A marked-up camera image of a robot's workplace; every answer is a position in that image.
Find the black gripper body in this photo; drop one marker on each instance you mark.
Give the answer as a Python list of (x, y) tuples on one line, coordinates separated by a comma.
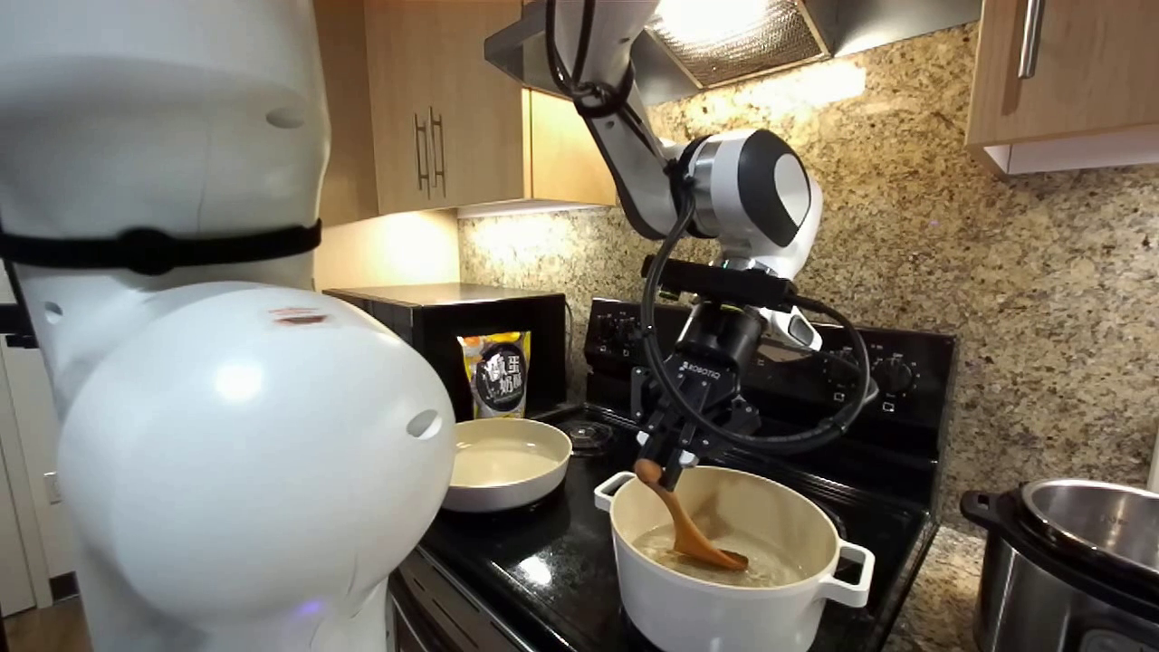
[(711, 365)]

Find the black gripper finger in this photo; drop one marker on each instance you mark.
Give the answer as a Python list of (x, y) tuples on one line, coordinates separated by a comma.
[(697, 438), (658, 447)]

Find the wooden spoon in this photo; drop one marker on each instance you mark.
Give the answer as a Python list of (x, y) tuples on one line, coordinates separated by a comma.
[(692, 545)]

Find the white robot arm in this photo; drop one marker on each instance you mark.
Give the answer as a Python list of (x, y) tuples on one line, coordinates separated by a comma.
[(241, 482)]

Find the white enamel pot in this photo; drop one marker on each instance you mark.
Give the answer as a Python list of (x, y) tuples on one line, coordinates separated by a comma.
[(727, 618)]

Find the cream shallow bowl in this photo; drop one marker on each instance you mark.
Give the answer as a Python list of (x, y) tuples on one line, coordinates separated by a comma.
[(507, 464)]

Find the yellow black snack bag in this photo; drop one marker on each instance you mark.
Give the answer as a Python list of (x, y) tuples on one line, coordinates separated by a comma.
[(499, 379)]

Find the black electric stove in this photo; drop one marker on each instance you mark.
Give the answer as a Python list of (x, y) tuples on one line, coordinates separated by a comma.
[(893, 386)]

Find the black microwave oven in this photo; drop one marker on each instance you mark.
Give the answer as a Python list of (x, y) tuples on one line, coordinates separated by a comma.
[(420, 313)]

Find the steel range hood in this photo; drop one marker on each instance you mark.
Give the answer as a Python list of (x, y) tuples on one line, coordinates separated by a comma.
[(746, 32)]

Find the black steel pressure cooker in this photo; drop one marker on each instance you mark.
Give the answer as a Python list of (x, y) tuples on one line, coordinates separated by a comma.
[(1064, 566)]

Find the wooden wall cabinet beside hood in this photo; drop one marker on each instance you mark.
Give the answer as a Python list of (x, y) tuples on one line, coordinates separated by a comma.
[(1088, 76)]

